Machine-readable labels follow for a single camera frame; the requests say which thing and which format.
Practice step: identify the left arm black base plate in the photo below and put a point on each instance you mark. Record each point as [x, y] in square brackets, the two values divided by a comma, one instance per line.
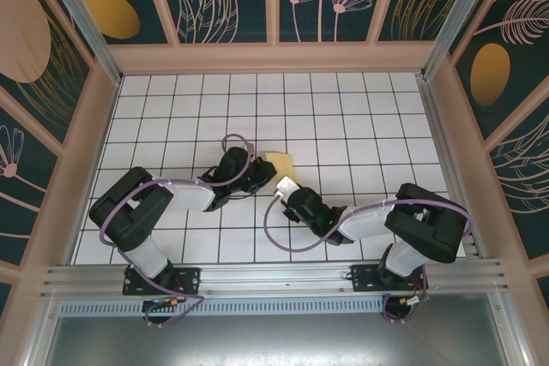
[188, 278]

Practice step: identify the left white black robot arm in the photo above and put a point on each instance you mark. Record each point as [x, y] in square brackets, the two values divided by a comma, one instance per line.
[188, 196]

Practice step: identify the yellow paper sheet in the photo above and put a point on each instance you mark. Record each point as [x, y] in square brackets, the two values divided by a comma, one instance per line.
[283, 164]

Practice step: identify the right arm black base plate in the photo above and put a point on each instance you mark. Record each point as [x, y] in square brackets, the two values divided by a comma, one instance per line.
[364, 278]

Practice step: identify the short aluminium frame post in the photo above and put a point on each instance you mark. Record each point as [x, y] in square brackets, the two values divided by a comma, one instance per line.
[40, 340]
[512, 331]

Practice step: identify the aluminium mounting rail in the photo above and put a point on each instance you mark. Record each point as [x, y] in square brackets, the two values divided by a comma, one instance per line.
[279, 276]

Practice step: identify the grey metal sheet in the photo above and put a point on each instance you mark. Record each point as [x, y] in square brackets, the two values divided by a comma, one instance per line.
[279, 340]

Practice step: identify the aluminium side rail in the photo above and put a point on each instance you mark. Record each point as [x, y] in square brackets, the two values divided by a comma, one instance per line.
[452, 169]

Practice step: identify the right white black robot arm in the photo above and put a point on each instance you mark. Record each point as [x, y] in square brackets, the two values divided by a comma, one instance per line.
[364, 224]

